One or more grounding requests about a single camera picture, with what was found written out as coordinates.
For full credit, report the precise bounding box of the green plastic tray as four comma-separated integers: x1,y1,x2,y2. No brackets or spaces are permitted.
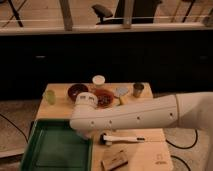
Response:
19,119,92,171

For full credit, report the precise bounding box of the black office chair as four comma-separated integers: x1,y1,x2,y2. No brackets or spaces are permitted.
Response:
92,0,162,25

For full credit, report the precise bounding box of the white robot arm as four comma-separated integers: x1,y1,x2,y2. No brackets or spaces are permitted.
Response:
70,92,213,171

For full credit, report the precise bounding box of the black floor cable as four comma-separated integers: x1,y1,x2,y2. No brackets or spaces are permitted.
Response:
165,128,199,171

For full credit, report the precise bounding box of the dark red bowl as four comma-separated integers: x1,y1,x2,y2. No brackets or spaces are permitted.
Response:
68,84,89,101

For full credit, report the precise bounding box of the green plastic cup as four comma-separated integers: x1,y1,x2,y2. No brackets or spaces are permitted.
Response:
44,90,56,105

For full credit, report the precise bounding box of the wooden block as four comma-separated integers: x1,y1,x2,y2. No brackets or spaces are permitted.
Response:
101,150,128,171

